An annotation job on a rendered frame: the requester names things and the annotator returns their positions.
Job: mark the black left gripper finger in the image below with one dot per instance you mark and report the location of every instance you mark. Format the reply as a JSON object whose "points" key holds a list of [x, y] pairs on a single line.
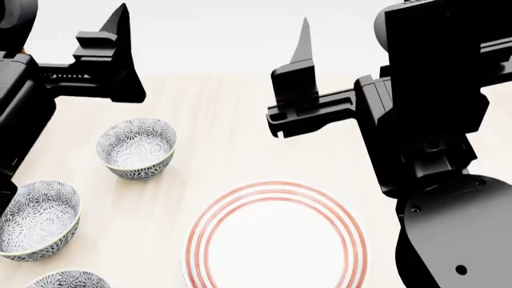
{"points": [[120, 66]]}

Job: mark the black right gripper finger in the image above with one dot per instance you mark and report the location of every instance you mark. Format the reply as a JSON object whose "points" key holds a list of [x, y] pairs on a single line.
{"points": [[298, 81]]}

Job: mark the black floral patterned bowl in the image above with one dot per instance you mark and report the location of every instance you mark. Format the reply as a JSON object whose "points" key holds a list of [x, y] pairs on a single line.
{"points": [[70, 280], [138, 150], [38, 220]]}

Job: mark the white plate with red rings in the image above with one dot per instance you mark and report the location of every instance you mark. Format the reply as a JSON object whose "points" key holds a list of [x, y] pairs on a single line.
{"points": [[276, 240]]}

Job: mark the black left gripper camera box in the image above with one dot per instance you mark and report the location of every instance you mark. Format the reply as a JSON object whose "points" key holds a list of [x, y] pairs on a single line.
{"points": [[14, 21]]}

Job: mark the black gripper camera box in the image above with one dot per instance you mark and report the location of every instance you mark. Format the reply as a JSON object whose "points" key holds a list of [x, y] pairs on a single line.
{"points": [[432, 30], [14, 21]]}

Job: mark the black right gripper camera box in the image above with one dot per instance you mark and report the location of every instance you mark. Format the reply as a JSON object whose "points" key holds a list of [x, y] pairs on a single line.
{"points": [[432, 30]]}

